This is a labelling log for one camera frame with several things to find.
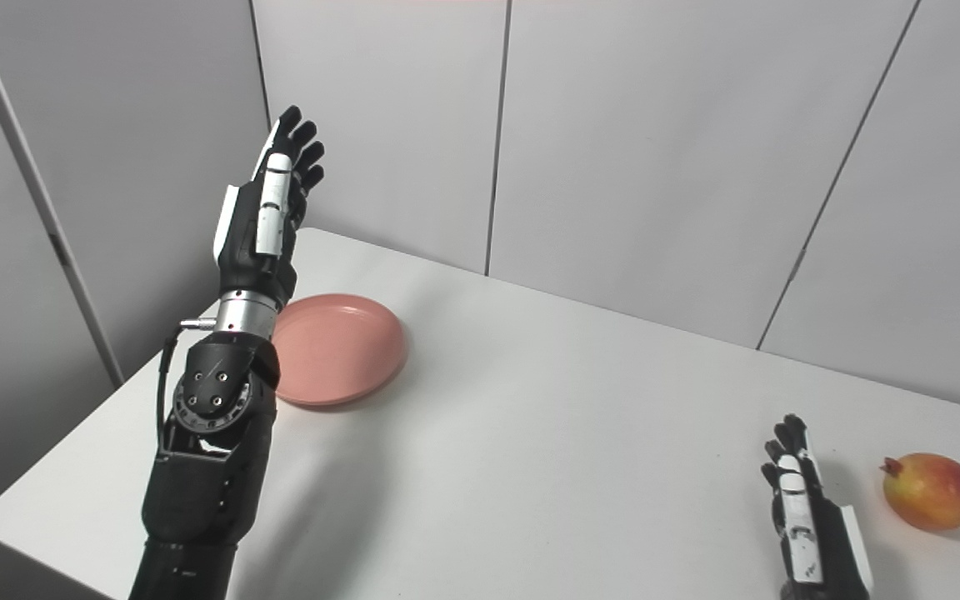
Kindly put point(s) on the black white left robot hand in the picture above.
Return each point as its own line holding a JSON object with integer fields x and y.
{"x": 242, "y": 250}

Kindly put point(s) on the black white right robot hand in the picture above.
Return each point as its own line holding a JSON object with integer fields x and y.
{"x": 830, "y": 550}

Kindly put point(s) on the red yellow pomegranate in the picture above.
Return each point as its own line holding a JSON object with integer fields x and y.
{"x": 930, "y": 492}

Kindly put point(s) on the pink round plate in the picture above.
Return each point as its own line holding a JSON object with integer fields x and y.
{"x": 338, "y": 350}

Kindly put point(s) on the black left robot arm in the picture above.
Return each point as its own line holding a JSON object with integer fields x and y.
{"x": 201, "y": 492}

